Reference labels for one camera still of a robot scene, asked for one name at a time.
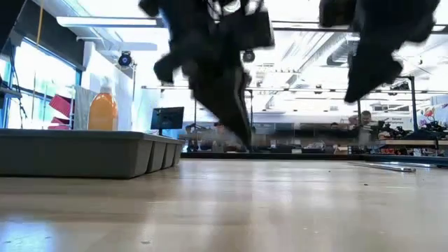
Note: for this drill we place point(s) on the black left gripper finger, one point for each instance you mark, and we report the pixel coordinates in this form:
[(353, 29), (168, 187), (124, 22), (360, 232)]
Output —
[(217, 98), (246, 78)]

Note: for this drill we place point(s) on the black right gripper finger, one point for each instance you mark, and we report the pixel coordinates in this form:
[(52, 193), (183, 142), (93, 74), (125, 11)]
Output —
[(371, 73)]

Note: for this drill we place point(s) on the wooden work table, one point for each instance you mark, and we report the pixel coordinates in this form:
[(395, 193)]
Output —
[(409, 143)]

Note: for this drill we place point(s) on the black ceiling spotlight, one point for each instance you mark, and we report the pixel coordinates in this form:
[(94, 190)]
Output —
[(125, 59), (248, 56)]

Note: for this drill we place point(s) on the grey plastic cutlery tray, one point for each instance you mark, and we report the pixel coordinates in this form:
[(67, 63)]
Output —
[(87, 154)]

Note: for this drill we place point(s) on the grey cover sheet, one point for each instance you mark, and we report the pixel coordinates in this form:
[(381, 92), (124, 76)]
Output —
[(81, 108)]

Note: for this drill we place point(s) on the orange liquid spray bottle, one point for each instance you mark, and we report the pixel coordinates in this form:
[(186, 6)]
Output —
[(103, 112)]

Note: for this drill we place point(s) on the black computer monitor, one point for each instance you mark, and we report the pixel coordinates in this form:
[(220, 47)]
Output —
[(168, 119)]

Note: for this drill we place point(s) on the black metal rig frame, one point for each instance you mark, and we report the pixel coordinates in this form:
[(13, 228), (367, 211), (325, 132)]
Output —
[(413, 101)]

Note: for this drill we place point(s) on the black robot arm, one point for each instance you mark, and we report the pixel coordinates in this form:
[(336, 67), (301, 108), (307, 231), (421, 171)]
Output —
[(434, 127)]

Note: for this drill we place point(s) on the silver ventilation duct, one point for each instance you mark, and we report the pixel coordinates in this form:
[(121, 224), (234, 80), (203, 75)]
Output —
[(341, 54)]

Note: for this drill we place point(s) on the white LED light bar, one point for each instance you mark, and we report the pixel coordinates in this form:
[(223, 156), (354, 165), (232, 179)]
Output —
[(108, 21)]

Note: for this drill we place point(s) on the red plastic storage bin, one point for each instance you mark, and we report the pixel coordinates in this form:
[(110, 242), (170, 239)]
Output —
[(61, 120), (61, 105), (57, 127)]

